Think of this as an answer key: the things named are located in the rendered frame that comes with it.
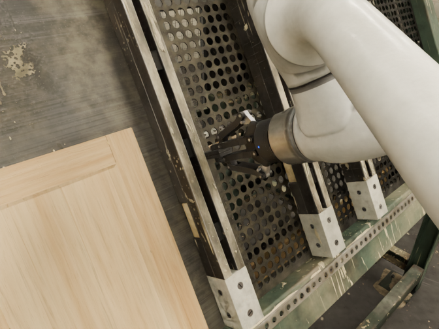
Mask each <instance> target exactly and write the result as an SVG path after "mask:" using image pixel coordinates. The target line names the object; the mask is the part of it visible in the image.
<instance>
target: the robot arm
mask: <svg viewBox="0 0 439 329"><path fill-rule="evenodd" d="M246 2H247V6H248V10H249V12H250V15H251V17H252V20H253V23H254V26H255V29H256V31H257V34H258V35H259V38H260V40H261V42H262V44H263V46H264V48H265V50H266V53H267V54H268V56H269V58H270V60H271V61H272V63H273V64H274V66H275V67H276V70H277V71H278V72H279V73H280V75H281V76H282V78H283V79H284V81H285V83H286V85H287V87H288V88H289V91H290V93H291V96H292V98H293V102H294V106H292V107H290V108H288V109H287V110H285V111H283V112H280V113H278V114H275V115H274V116H273V117H272V118H268V119H265V120H260V119H254V118H253V117H252V111H251V110H250V109H247V110H245V111H242V112H239V113H238V115H237V117H236V119H235V120H234V121H233V122H232V123H231V124H230V125H228V126H227V127H226V128H224V130H222V131H221V132H220V133H218V134H217V135H216V138H217V139H218V140H219V143H216V144H213V145H211V146H210V148H211V150H209V151H206V152H205V153H204V154H205V157H206V160H209V159H215V161H216V162H217V163H224V162H226V163H227V168H228V169H229V170H232V171H236V172H242V173H246V174H251V175H254V176H257V177H258V178H259V179H261V180H263V179H265V178H267V177H269V176H271V175H272V170H271V169H270V166H271V165H273V164H274V163H279V162H283V163H286V164H289V165H295V164H301V163H314V162H318V161H324V162H327V163H353V162H358V161H365V160H369V159H374V158H377V157H382V156H385V155H387V156H388V158H389V159H390V161H391V162H392V164H393V165H394V167H395V168H396V170H397V171H398V173H399V174H400V175H401V177H402V179H403V180H404V181H405V183H406V184H407V186H408V187H409V189H410V190H411V192H412V193H413V194H414V196H415V197H416V199H417V200H418V202H419V203H420V204H421V206H422V207H423V209H424V210H425V211H426V213H427V214H428V216H429V217H430V218H431V220H432V221H433V223H434V224H435V225H436V227H437V228H438V230H439V64H438V63H437V62H435V60H434V59H433V58H431V57H430V56H429V55H428V54H427V53H426V52H424V51H423V50H422V49H421V48H420V47H419V46H418V45H417V44H416V43H415V42H414V41H412V40H411V39H410V38H409V37H408V36H407V35H405V34H404V33H403V32H402V31H401V30H400V29H399V28H398V27H397V26H396V25H395V24H393V23H392V22H391V21H390V20H389V19H387V18H386V17H385V16H384V15H383V14H382V13H381V12H380V11H379V10H378V9H376V8H375V7H374V6H373V5H372V4H370V3H369V2H368V1H367V0H246ZM246 124H249V125H248V127H247V129H246V132H245V133H244V136H241V137H238V138H233V139H229V140H228V137H229V136H230V135H232V134H233V133H234V132H235V131H237V130H238V129H239V128H241V127H242V126H243V125H246ZM241 145H245V146H246V149H244V150H240V151H235V152H231V149H230V147H233V146H241ZM247 158H252V159H253V160H254V161H257V162H258V163H259V164H255V163H248V162H244V161H236V160H237V159H247Z"/></svg>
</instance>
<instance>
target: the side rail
mask: <svg viewBox="0 0 439 329"><path fill-rule="evenodd" d="M410 2H411V4H412V9H413V12H414V16H415V20H416V23H417V27H418V30H419V34H420V37H421V41H422V45H423V49H424V52H426V53H427V54H428V55H429V56H430V57H431V58H433V59H434V60H435V62H437V63H438V64H439V23H438V19H437V16H436V12H435V9H434V5H433V2H432V0H410Z"/></svg>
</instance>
